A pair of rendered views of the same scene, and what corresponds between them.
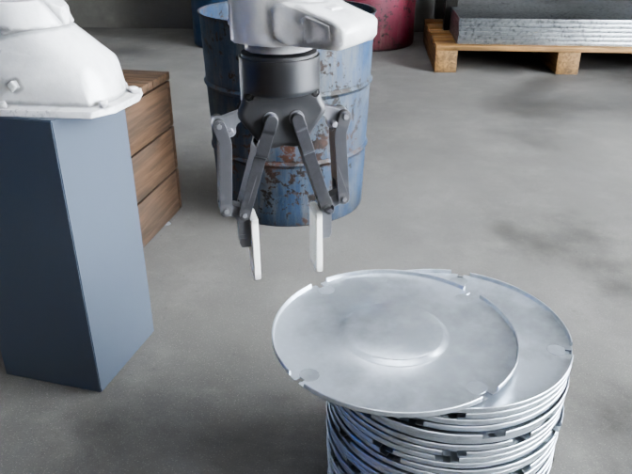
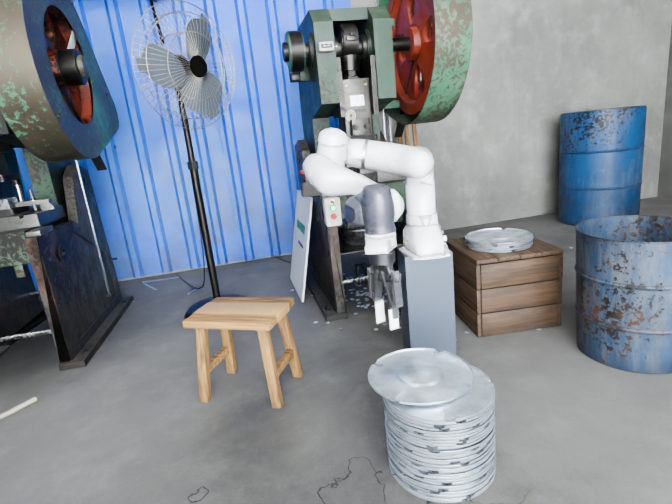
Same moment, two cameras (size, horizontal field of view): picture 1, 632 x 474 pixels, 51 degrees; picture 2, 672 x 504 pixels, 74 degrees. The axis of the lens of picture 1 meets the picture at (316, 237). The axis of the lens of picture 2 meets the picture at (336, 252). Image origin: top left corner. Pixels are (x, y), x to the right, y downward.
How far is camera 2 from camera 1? 1.14 m
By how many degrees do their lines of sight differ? 69
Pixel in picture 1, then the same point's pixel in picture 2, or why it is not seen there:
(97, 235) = (422, 304)
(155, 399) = not seen: hidden behind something
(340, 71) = (636, 273)
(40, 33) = (415, 227)
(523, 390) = (410, 411)
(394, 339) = (412, 374)
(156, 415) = not seen: hidden behind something
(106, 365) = not seen: hidden behind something
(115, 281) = (430, 326)
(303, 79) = (375, 260)
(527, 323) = (464, 406)
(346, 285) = (444, 357)
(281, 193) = (590, 337)
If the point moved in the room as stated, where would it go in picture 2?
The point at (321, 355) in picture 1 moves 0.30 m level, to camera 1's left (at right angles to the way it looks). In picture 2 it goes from (392, 364) to (357, 326)
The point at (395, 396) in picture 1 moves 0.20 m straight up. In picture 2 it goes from (380, 382) to (375, 315)
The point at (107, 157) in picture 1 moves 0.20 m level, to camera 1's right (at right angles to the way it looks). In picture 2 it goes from (436, 276) to (466, 292)
